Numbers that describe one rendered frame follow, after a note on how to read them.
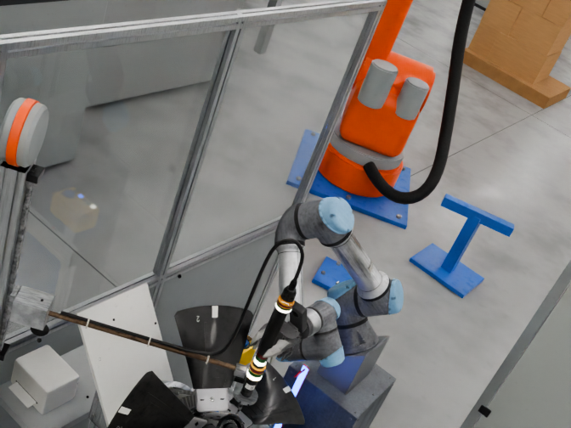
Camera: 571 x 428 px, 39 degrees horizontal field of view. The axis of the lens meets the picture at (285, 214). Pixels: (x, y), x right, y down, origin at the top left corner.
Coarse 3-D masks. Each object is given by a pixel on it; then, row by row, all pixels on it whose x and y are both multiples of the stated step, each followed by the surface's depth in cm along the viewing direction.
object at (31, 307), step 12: (24, 288) 211; (12, 300) 207; (24, 300) 208; (36, 300) 209; (48, 300) 210; (12, 312) 208; (24, 312) 208; (36, 312) 207; (48, 312) 210; (24, 324) 210; (36, 324) 210
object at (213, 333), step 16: (176, 320) 220; (192, 320) 221; (208, 320) 222; (224, 320) 224; (192, 336) 221; (208, 336) 222; (224, 336) 223; (240, 336) 225; (224, 352) 222; (240, 352) 224; (192, 368) 221; (208, 368) 221; (224, 368) 222; (192, 384) 221; (208, 384) 221; (224, 384) 221
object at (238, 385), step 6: (246, 366) 219; (234, 372) 218; (240, 372) 216; (234, 378) 218; (240, 378) 217; (240, 384) 219; (234, 390) 220; (240, 390) 223; (234, 396) 221; (240, 396) 221; (252, 396) 222; (240, 402) 219; (246, 402) 220; (252, 402) 220
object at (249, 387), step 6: (294, 282) 200; (288, 288) 201; (294, 288) 201; (282, 294) 202; (288, 294) 201; (294, 294) 201; (288, 300) 202; (246, 378) 218; (246, 384) 219; (252, 384) 218; (246, 390) 219; (252, 390) 220; (246, 396) 221
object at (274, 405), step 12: (264, 372) 246; (276, 372) 249; (264, 384) 243; (276, 384) 245; (264, 396) 239; (276, 396) 241; (288, 396) 245; (252, 408) 232; (264, 408) 235; (276, 408) 238; (288, 408) 241; (300, 408) 246; (252, 420) 228; (264, 420) 231; (276, 420) 234; (288, 420) 238; (300, 420) 242
